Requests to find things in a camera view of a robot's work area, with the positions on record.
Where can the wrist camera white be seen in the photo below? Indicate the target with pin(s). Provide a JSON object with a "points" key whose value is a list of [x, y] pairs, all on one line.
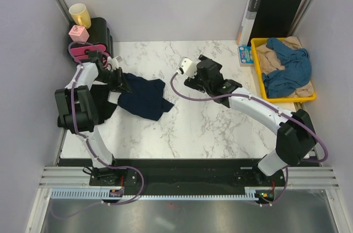
{"points": [[188, 67], [113, 62]]}

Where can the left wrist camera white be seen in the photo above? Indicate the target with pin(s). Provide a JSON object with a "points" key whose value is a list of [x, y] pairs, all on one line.
{"points": [[113, 62]]}

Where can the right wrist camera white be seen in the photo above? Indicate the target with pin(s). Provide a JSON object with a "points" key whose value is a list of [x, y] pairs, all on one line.
{"points": [[188, 67]]}

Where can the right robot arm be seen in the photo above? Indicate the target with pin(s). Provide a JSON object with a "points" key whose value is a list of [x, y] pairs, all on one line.
{"points": [[293, 130]]}

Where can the navy blue t shirt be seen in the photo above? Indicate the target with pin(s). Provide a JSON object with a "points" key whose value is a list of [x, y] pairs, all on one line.
{"points": [[146, 98]]}

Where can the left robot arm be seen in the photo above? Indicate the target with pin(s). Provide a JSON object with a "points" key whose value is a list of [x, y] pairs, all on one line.
{"points": [[85, 75]]}

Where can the pink cube box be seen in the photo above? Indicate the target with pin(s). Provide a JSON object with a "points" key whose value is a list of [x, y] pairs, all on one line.
{"points": [[78, 33]]}

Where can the blue small book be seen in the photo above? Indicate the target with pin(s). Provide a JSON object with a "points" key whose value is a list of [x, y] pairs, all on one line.
{"points": [[245, 56]]}

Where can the yellow plastic bin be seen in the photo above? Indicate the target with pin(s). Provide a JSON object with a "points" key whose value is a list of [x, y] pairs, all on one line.
{"points": [[255, 42]]}

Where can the folded black t shirt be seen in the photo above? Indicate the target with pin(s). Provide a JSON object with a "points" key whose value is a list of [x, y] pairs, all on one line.
{"points": [[104, 100]]}

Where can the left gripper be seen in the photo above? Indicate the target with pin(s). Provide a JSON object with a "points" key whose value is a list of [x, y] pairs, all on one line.
{"points": [[121, 82]]}

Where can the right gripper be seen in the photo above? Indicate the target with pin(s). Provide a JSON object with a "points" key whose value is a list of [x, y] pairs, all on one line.
{"points": [[194, 83]]}

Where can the cable duct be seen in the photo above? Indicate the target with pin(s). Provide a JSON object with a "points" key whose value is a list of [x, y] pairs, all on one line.
{"points": [[87, 193], [268, 195]]}

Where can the black pink drawer unit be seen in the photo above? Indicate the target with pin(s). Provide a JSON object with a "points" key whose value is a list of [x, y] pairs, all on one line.
{"points": [[99, 38]]}

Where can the yellow mug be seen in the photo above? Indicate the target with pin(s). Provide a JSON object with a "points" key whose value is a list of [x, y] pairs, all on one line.
{"points": [[80, 15]]}

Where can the black orange folder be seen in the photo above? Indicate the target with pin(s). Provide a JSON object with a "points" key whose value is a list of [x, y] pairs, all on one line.
{"points": [[266, 18]]}

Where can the aluminium rail frame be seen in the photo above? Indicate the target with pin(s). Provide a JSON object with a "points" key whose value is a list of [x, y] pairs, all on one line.
{"points": [[190, 130]]}

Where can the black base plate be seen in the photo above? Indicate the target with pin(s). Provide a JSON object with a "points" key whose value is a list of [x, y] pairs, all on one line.
{"points": [[184, 177]]}

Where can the left cable duct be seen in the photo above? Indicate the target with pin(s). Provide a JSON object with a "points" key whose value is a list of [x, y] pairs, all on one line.
{"points": [[87, 193]]}

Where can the right cable duct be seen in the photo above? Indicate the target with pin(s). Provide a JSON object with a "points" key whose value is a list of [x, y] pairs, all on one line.
{"points": [[268, 195]]}

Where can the beige t shirt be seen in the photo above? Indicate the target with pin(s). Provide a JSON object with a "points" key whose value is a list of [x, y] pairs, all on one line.
{"points": [[270, 56]]}

